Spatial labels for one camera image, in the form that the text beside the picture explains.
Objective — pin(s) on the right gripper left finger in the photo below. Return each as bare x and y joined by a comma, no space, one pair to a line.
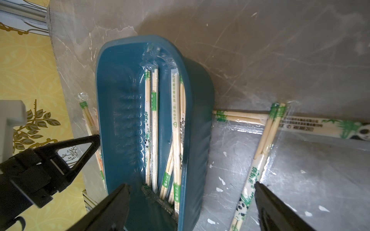
109,215

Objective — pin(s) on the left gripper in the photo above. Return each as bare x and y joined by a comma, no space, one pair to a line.
32,177

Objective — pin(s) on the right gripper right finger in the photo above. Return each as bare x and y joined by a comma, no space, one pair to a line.
274,215

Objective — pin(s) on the chopsticks green band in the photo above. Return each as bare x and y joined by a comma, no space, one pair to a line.
91,124

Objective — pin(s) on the teal plastic storage box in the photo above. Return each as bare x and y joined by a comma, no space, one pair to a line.
120,103

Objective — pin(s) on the chopsticks panda crosswise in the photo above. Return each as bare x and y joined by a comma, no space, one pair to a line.
336,128

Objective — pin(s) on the chopstick pile in box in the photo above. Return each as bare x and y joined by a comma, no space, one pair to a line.
164,126

